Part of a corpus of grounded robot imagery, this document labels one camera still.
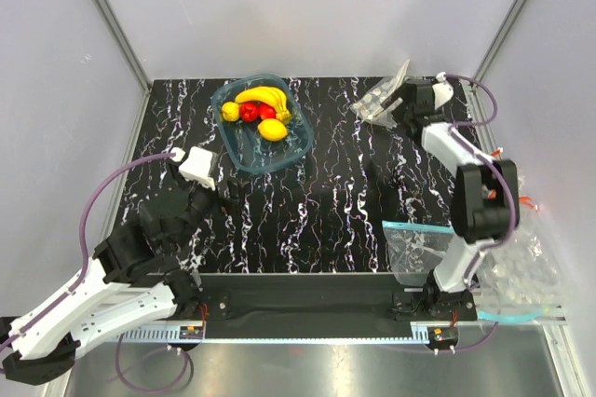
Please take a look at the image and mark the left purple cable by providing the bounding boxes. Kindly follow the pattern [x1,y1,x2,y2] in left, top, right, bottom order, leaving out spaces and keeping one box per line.
[0,152,195,391]

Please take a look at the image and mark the orange zipper clear bag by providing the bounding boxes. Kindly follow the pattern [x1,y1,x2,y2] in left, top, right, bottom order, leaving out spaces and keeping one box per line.
[483,146,540,212]

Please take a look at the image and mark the red pepper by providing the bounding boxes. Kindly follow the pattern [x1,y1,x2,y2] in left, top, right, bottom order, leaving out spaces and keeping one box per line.
[239,102,260,122]

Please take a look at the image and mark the teal plastic food container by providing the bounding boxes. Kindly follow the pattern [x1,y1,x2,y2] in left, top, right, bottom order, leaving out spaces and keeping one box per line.
[211,75,314,175]

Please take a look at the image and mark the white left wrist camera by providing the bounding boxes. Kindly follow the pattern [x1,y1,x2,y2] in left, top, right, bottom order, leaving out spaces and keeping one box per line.
[168,146,216,191]

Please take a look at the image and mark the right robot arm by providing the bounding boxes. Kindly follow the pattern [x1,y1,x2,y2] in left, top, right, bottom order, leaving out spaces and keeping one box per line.
[383,74,519,321]

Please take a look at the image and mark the yellow lemon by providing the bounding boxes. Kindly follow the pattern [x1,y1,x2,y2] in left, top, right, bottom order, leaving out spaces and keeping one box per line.
[257,118,288,142]

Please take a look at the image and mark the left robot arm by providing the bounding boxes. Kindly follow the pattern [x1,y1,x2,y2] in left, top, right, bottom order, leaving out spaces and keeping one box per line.
[1,167,219,386]

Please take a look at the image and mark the slotted cable duct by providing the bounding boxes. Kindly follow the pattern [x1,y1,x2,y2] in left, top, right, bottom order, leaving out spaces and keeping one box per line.
[78,322,434,345]

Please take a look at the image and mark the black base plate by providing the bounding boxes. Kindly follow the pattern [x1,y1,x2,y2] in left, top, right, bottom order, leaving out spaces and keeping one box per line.
[176,273,477,326]

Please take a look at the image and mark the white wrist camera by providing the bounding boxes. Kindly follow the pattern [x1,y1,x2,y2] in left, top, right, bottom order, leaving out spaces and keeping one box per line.
[168,146,216,191]
[431,72,454,109]

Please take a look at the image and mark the yellow banana bunch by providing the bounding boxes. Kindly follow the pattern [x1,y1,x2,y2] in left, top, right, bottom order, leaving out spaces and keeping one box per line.
[235,86,291,124]

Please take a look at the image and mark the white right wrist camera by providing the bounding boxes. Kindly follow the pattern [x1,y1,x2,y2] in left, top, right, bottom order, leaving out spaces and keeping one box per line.
[431,72,454,109]

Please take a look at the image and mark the small yellow fruit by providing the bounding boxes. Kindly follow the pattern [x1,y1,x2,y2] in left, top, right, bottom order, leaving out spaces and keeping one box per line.
[221,102,240,122]

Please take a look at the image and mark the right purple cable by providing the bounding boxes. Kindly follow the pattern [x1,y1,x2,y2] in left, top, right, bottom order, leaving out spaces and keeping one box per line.
[381,73,522,354]

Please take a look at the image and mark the red tomato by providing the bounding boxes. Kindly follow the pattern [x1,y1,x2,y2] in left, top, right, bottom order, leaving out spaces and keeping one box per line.
[259,103,277,120]

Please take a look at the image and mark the teal zipper clear bag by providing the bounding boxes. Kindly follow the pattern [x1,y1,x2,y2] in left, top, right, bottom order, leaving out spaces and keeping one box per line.
[382,221,454,287]

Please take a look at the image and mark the white dotted zip bag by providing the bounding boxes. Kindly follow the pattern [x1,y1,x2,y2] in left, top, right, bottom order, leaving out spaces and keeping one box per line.
[350,59,410,125]

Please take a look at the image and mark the pile of clear bags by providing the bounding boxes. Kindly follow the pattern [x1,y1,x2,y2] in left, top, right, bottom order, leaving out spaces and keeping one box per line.
[477,208,567,324]

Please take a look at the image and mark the purple cable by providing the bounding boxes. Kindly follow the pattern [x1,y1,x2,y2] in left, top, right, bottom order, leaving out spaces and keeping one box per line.
[0,152,195,391]
[381,73,522,354]

